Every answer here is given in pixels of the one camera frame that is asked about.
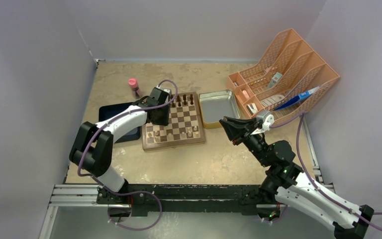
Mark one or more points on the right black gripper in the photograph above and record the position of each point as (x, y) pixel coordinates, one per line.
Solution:
(234, 133)

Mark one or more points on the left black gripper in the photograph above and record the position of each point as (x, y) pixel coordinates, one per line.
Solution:
(163, 121)

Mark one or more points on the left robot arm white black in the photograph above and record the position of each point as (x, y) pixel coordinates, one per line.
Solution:
(93, 145)

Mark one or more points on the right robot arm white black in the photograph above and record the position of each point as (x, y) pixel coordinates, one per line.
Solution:
(288, 183)

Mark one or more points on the wooden chess board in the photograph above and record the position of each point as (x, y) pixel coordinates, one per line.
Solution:
(181, 119)

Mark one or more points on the white stapler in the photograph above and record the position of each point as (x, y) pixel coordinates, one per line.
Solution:
(252, 108)

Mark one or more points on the gold metal tin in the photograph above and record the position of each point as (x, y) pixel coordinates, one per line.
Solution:
(217, 105)

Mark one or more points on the pink eraser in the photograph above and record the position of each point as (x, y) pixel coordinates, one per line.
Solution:
(245, 94)

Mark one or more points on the pink capped bottle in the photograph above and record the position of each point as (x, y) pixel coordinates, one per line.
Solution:
(133, 83)

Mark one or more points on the white card pack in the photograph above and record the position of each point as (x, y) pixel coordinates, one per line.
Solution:
(274, 80)

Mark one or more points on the orange plastic file organizer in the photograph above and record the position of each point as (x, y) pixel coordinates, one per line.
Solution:
(302, 69)

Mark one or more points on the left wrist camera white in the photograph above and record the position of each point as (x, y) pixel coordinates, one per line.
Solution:
(167, 90)

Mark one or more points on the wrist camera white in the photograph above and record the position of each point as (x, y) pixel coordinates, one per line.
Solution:
(264, 120)
(167, 90)

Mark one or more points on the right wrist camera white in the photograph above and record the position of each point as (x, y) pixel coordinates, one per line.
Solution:
(264, 120)

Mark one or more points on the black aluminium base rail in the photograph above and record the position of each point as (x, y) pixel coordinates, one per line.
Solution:
(187, 198)

